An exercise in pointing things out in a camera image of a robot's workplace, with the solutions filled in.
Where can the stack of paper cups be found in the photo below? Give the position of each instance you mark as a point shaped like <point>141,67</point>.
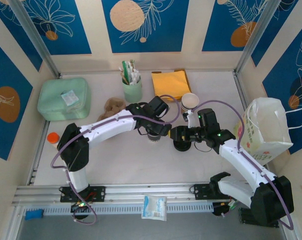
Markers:
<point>190,100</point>

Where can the yellow paper napkins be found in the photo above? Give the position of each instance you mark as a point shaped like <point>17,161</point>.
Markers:
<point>168,83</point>

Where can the white flower print paper bag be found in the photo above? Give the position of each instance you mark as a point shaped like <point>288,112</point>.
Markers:
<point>266,117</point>

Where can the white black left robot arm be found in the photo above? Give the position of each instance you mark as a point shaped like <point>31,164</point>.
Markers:
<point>105,125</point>

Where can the black plastic cup lid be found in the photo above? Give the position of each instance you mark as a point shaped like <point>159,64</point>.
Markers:
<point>183,148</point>

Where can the mint green utensil cup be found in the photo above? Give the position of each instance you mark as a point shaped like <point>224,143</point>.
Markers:
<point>132,93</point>

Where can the wooden stirrer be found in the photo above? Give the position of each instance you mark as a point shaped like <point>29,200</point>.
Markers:
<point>125,79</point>

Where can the cardboard napkin box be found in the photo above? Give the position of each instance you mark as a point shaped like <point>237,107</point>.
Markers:
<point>188,80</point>

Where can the green print wrapped straw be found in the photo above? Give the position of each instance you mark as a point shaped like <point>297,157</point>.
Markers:
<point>126,68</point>

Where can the kraft wrapped straw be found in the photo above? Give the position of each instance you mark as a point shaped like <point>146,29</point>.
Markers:
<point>133,63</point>

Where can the white blue plastic packet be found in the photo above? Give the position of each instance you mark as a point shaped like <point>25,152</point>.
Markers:
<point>153,207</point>

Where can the black controller module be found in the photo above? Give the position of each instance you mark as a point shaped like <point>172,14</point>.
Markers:
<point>217,211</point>
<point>80,207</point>

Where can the small clear wipe packet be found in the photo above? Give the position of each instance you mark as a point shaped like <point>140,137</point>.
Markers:
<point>69,98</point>

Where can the black ribbed block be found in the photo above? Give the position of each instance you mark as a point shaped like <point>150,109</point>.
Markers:
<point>242,217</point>

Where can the mint green lidded box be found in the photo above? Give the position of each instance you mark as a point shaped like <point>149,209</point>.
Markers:
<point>53,102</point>

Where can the blue clip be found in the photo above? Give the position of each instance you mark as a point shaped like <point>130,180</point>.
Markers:
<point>33,214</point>

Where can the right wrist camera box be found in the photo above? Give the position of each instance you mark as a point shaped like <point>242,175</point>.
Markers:
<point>189,121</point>

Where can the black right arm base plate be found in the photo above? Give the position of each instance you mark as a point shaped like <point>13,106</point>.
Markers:
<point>200,191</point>

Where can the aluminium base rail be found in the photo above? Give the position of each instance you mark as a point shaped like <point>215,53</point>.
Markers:
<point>130,192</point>

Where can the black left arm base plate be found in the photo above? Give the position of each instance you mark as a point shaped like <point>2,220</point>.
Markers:
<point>98,193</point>

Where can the aluminium frame post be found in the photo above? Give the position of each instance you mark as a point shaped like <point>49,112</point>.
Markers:
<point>35,37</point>
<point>256,32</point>

